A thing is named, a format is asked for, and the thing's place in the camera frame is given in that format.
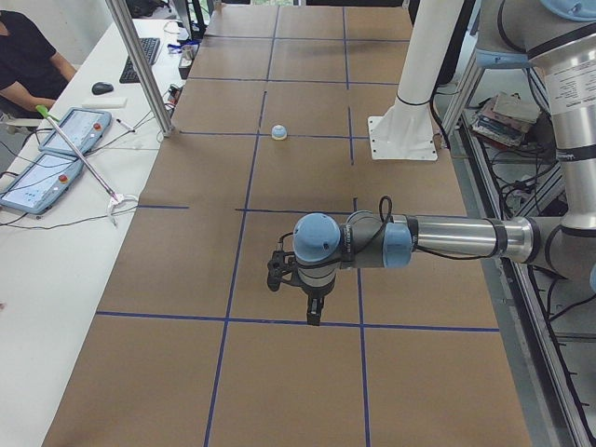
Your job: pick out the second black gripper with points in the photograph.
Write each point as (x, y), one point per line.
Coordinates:
(316, 296)

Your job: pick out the blue and cream bell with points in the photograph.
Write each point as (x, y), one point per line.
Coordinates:
(279, 132)

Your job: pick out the reacher grabber stick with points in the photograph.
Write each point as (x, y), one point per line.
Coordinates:
(116, 199)

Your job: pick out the metal cup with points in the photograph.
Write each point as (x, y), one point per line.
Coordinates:
(187, 55)

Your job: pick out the upper blue teach pendant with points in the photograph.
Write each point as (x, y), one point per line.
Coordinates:
(83, 127)

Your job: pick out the blue teach pendant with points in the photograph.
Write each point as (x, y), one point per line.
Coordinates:
(83, 127)
(42, 183)

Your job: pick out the stack of books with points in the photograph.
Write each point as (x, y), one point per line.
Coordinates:
(505, 119)

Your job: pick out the lower blue teach pendant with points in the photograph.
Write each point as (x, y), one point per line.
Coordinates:
(42, 183)

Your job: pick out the black computer mouse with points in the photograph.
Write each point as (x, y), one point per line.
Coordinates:
(101, 88)

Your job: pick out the person in black shirt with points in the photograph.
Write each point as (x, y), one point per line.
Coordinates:
(33, 72)

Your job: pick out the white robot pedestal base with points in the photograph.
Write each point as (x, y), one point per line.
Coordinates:
(405, 131)

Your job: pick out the aluminium frame rack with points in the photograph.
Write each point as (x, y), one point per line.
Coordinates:
(548, 323)

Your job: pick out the aluminium frame post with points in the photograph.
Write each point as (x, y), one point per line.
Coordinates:
(125, 25)

